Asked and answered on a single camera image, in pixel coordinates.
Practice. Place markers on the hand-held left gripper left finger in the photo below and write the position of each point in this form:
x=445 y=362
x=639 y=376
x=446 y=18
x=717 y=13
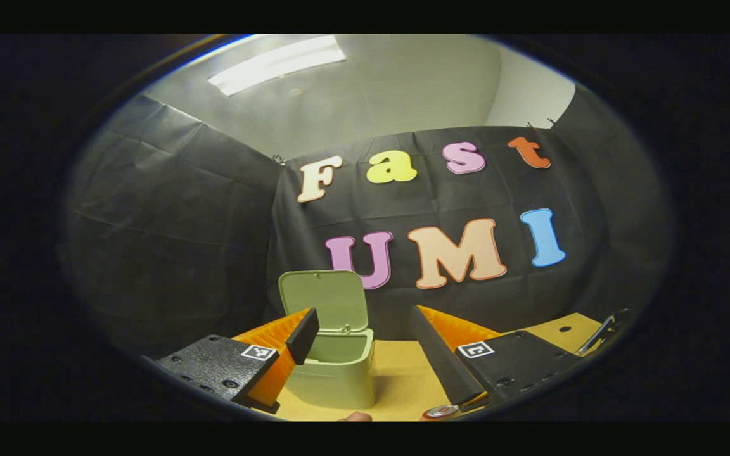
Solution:
x=305 y=335

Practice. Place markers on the wooden desktop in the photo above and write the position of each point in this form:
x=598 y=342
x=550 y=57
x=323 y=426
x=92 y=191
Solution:
x=403 y=380

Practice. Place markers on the ceiling light panel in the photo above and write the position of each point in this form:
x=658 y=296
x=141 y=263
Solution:
x=276 y=63

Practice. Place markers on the light green desktop garbage bin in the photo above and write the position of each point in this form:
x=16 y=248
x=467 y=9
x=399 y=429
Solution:
x=339 y=373

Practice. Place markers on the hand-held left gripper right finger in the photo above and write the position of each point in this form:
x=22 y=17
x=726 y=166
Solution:
x=441 y=361

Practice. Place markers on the red pop can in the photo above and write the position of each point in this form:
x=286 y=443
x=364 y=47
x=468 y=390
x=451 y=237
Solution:
x=441 y=411

